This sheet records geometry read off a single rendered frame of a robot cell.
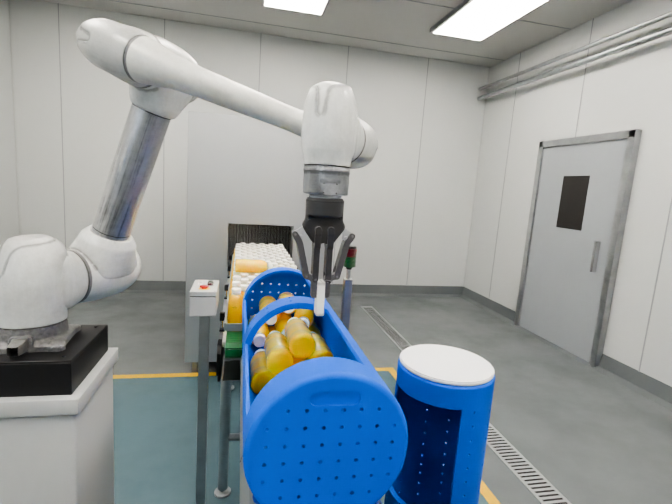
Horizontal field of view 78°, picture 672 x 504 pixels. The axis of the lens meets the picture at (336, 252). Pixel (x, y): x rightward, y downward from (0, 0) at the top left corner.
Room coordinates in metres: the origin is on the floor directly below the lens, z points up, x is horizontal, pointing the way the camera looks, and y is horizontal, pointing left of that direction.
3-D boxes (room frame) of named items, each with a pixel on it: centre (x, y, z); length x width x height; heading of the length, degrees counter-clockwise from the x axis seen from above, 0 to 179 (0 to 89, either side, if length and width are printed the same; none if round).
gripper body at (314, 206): (0.82, 0.03, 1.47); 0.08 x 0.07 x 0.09; 103
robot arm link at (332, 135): (0.83, 0.03, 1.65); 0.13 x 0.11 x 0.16; 161
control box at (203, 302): (1.66, 0.52, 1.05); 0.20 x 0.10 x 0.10; 13
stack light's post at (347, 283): (1.98, -0.07, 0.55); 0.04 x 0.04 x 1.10; 13
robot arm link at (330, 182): (0.82, 0.03, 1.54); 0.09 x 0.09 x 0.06
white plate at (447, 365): (1.20, -0.36, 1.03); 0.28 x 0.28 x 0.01
